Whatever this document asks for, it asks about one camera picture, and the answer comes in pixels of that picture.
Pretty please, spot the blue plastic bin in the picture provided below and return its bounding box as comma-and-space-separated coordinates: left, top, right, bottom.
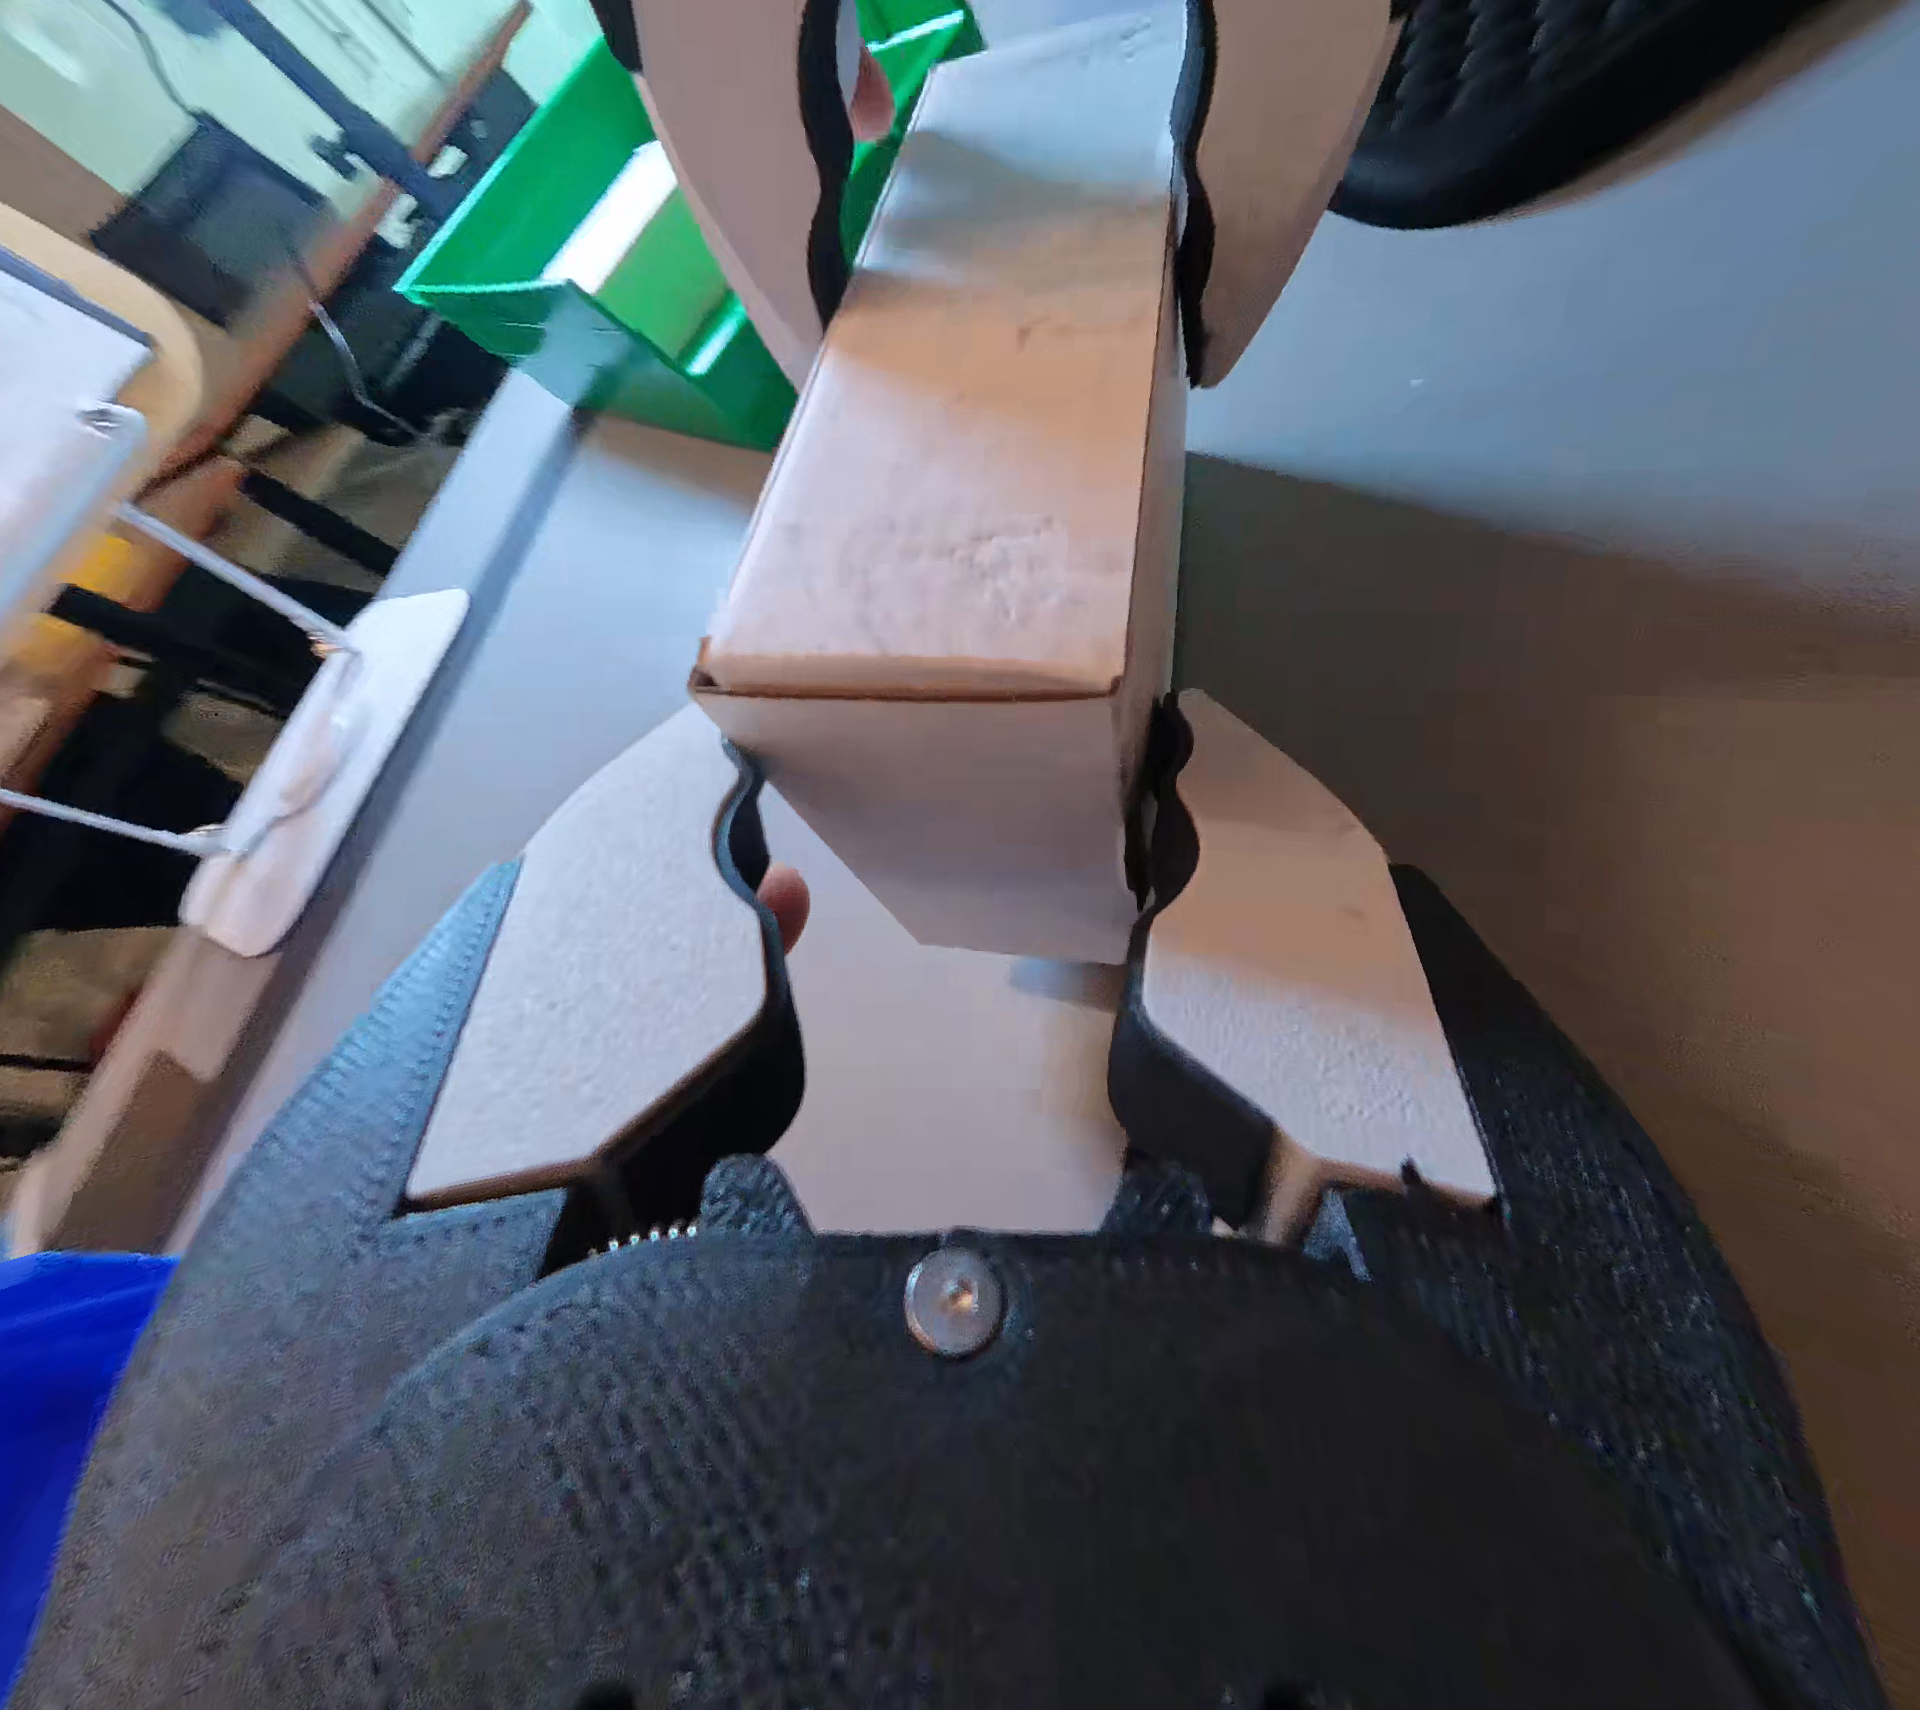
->
0, 1248, 182, 1710

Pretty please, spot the white cardboard box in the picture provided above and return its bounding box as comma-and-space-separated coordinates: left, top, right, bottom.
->
693, 16, 1203, 969

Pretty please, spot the green plastic bin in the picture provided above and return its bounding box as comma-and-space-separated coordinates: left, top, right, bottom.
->
397, 0, 983, 456

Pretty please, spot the black computer case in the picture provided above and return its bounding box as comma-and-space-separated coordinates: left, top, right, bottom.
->
87, 112, 336, 331

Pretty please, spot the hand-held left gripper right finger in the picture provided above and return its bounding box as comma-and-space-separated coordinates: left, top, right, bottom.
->
1111, 686, 1503, 1248

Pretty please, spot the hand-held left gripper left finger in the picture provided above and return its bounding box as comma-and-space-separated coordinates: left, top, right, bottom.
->
402, 702, 813, 1214

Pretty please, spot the wooden desk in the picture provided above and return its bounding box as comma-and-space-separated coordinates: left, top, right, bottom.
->
0, 0, 541, 782

